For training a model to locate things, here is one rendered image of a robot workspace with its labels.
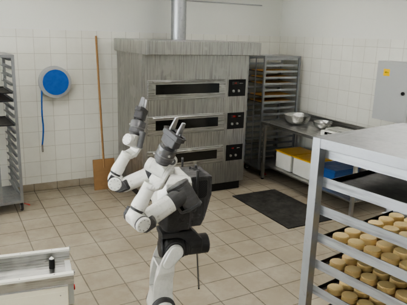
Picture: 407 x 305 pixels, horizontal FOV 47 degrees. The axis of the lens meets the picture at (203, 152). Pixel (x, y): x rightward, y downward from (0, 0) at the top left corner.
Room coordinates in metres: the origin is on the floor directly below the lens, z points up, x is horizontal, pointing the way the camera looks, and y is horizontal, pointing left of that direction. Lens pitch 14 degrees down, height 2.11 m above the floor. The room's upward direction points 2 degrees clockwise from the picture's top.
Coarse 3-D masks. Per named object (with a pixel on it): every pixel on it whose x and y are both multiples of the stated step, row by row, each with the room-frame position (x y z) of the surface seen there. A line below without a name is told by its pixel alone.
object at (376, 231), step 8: (320, 208) 1.36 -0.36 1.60; (328, 208) 1.34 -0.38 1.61; (328, 216) 1.34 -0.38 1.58; (336, 216) 1.32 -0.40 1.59; (344, 216) 1.29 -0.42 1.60; (344, 224) 1.29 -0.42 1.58; (352, 224) 1.27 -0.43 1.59; (360, 224) 1.25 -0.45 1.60; (368, 224) 1.23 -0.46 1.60; (368, 232) 1.23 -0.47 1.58; (376, 232) 1.21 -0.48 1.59; (384, 232) 1.19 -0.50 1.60; (392, 232) 1.17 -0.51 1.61; (392, 240) 1.17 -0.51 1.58; (400, 240) 1.15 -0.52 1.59
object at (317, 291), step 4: (316, 288) 1.35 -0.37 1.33; (320, 288) 1.34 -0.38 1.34; (316, 292) 1.35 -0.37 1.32; (320, 292) 1.34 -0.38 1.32; (324, 292) 1.33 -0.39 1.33; (320, 296) 1.34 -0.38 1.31; (324, 296) 1.33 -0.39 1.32; (328, 296) 1.32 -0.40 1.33; (332, 296) 1.30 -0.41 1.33; (328, 300) 1.31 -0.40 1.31; (332, 300) 1.30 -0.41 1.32; (336, 300) 1.29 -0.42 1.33; (340, 300) 1.28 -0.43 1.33; (336, 304) 1.29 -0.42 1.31; (340, 304) 1.28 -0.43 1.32; (344, 304) 1.27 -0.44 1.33; (348, 304) 1.26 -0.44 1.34
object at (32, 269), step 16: (0, 272) 2.28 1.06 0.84; (16, 272) 2.28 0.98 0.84; (32, 272) 2.29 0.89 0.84; (48, 272) 2.29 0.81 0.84; (48, 288) 2.13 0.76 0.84; (64, 288) 2.16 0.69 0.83; (0, 304) 2.05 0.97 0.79; (16, 304) 2.08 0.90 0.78; (32, 304) 2.10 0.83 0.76; (48, 304) 2.13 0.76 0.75; (64, 304) 2.16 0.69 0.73
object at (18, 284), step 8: (64, 272) 2.19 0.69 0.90; (72, 272) 2.19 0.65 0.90; (0, 280) 2.09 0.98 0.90; (8, 280) 2.09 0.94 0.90; (16, 280) 2.10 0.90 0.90; (24, 280) 2.10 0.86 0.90; (32, 280) 2.12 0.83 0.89; (40, 280) 2.13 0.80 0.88; (48, 280) 2.14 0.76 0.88; (56, 280) 2.16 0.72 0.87; (64, 280) 2.17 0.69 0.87; (72, 280) 2.18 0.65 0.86; (0, 288) 2.07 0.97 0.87; (8, 288) 2.08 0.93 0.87; (16, 288) 2.09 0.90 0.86; (24, 288) 2.10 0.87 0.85; (32, 288) 2.12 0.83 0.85; (40, 288) 2.13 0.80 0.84
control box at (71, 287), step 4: (64, 260) 2.43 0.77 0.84; (68, 260) 2.44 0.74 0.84; (68, 264) 2.39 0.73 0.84; (68, 268) 2.35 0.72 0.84; (68, 284) 2.21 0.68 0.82; (72, 284) 2.22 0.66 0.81; (68, 288) 2.21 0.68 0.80; (72, 288) 2.22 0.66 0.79; (68, 292) 2.21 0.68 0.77; (72, 292) 2.22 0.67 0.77; (68, 296) 2.21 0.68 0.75; (72, 296) 2.22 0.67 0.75; (72, 300) 2.22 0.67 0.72
